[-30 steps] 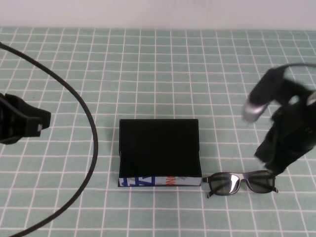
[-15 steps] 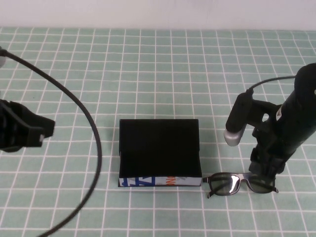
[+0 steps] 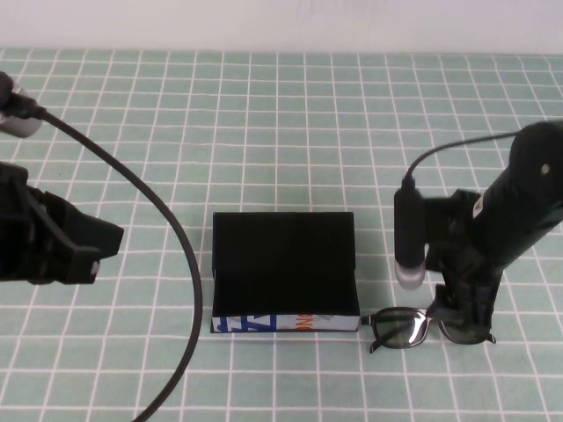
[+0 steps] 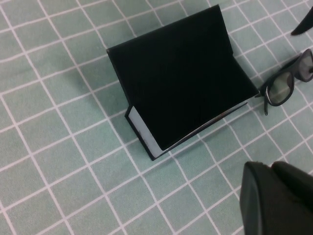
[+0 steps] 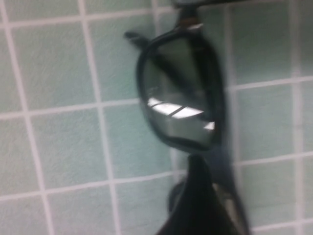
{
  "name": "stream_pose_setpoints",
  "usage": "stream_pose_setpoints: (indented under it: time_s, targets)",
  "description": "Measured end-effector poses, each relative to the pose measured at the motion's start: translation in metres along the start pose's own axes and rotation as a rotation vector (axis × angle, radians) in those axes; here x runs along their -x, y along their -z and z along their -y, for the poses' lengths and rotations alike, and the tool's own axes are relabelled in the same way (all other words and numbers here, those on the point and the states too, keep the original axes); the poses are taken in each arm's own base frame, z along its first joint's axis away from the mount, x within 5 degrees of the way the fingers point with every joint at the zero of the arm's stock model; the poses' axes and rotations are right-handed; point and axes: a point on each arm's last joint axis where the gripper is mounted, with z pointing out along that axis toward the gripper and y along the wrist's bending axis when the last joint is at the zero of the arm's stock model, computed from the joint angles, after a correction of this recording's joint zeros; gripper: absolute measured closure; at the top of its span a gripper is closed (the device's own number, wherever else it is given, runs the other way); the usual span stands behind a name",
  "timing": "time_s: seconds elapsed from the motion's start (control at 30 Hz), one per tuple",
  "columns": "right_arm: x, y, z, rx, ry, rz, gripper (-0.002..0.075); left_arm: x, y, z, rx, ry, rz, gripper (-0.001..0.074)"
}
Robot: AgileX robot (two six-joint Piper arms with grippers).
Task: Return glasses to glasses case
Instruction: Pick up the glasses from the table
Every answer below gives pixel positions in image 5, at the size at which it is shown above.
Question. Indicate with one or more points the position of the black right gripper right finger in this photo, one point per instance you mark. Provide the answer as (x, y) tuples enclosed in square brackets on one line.
[(233, 195)]

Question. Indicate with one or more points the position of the black sunglasses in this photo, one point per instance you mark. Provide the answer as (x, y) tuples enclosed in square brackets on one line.
[(181, 127)]

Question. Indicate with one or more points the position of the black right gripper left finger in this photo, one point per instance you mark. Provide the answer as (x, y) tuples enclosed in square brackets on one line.
[(193, 200)]

